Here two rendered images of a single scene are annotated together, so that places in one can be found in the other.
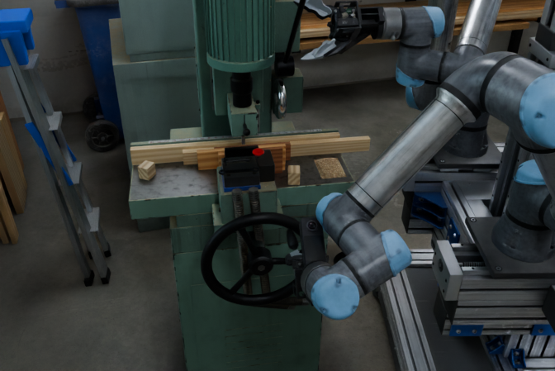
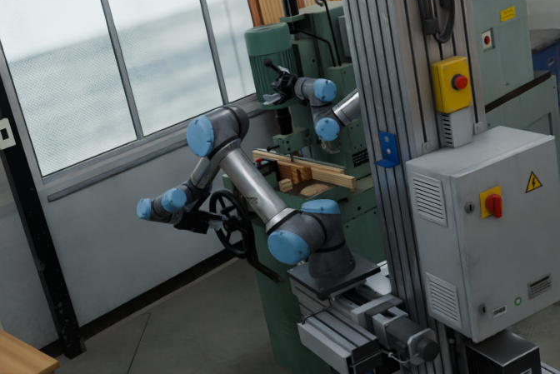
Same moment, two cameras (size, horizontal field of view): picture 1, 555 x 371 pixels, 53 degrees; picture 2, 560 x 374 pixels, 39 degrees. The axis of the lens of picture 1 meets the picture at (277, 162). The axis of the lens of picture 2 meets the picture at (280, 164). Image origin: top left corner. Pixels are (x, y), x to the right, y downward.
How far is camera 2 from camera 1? 2.69 m
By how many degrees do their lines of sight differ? 61
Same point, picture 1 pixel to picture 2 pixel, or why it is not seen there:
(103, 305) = not seen: hidden behind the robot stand
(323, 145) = (327, 176)
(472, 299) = (302, 299)
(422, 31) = (310, 95)
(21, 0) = not seen: hidden behind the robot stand
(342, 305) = (140, 211)
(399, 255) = (165, 197)
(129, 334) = not seen: hidden behind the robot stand
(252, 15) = (260, 74)
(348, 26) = (276, 87)
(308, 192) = (287, 199)
